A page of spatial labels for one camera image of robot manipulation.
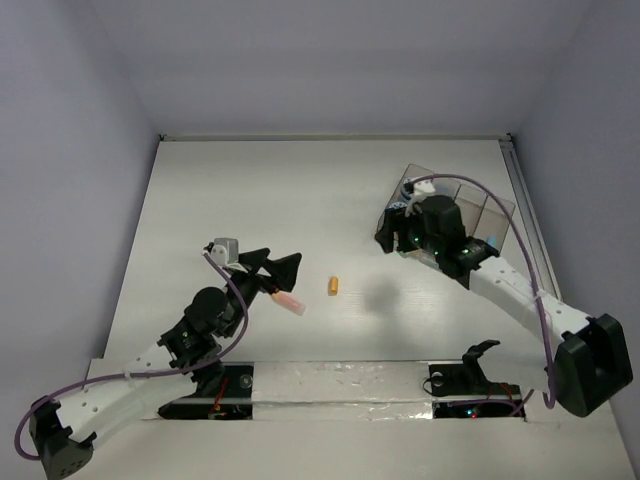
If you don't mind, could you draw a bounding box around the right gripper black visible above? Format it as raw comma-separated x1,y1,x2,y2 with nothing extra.
374,205,443,257

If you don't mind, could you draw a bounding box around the orange marker pen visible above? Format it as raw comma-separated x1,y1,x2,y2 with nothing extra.
271,291,306,316

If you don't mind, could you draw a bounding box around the small orange cap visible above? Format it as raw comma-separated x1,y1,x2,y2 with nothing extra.
328,276,339,296

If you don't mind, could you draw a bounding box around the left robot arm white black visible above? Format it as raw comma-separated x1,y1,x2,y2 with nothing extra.
20,238,303,479

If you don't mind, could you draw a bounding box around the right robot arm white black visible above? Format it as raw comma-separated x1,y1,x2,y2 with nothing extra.
374,195,633,417

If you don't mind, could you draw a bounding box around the green marker pen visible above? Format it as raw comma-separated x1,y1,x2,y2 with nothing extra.
414,252,438,268

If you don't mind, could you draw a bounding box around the clear four-compartment organizer tray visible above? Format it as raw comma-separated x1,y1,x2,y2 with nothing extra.
384,164,515,251

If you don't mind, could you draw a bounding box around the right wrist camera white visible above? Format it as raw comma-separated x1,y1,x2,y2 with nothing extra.
402,177,436,217

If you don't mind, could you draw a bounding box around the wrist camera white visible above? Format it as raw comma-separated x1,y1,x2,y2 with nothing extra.
402,177,436,217
203,237,239,267

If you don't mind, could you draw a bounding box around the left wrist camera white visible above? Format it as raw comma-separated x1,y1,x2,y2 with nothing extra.
203,237,239,267

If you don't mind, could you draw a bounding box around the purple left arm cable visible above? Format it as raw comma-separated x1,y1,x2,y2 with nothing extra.
14,252,250,459

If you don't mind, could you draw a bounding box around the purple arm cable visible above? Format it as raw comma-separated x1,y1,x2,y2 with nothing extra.
14,252,250,459
409,173,559,416

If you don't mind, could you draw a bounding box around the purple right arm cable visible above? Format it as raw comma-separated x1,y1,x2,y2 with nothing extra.
409,173,559,416

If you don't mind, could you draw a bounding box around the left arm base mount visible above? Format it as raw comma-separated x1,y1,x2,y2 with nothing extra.
158,363,255,421

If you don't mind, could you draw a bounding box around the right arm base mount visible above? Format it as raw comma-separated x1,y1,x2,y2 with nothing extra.
422,340,525,420

